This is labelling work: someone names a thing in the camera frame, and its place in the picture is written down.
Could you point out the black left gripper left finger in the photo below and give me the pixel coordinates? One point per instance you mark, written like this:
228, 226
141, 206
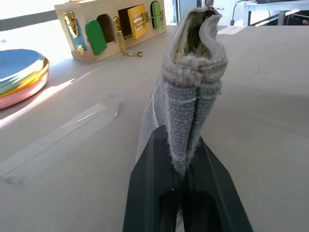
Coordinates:
147, 183

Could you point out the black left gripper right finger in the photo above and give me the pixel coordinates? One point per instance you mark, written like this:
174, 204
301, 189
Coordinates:
212, 193

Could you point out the grey plaid zipper pouch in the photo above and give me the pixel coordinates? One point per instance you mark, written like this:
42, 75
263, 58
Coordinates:
190, 91

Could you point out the clear tape strip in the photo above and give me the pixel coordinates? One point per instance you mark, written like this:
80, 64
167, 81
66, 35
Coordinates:
60, 137

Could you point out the wooden latch lock box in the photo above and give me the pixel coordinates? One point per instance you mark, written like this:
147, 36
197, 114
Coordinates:
108, 29

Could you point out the rainbow coloured stacked plates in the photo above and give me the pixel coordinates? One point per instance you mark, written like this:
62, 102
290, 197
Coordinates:
20, 77

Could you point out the white background desk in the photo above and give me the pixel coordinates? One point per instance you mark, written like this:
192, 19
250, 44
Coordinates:
277, 12

